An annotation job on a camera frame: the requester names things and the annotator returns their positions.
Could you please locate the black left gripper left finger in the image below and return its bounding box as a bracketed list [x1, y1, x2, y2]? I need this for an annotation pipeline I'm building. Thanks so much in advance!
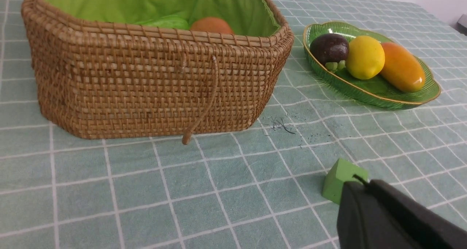
[337, 181, 421, 249]

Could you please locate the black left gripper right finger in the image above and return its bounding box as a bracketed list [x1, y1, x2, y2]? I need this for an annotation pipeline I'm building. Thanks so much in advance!
[368, 180, 466, 249]

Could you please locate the orange yellow mango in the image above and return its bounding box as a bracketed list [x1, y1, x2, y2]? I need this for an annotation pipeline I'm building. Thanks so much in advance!
[380, 42, 425, 93]

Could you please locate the yellow lemon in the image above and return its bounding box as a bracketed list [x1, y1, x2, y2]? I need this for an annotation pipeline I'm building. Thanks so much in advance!
[346, 36, 385, 80]

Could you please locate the dark purple mangosteen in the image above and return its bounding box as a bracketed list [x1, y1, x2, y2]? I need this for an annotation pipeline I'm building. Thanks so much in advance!
[309, 33, 349, 73]

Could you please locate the brown potato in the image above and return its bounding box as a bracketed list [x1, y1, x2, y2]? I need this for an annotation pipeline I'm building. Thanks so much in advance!
[190, 17, 235, 35]

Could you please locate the light green cucumber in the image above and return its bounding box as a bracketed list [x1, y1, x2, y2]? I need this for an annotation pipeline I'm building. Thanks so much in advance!
[134, 15, 190, 30]

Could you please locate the green foam cube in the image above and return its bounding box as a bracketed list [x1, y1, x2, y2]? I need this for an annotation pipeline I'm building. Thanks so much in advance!
[321, 158, 368, 205]

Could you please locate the green checkered tablecloth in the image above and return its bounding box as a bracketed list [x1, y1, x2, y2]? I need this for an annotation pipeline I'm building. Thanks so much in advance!
[0, 0, 467, 249]

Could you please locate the green leaf-shaped glass plate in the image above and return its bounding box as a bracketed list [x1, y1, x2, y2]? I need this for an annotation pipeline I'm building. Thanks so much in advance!
[302, 21, 441, 110]

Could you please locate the green fabric basket lining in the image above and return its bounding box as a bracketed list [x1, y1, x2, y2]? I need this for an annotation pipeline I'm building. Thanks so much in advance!
[46, 0, 281, 37]

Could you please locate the woven wicker basket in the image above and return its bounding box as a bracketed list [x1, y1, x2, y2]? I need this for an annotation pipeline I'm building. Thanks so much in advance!
[21, 0, 294, 139]

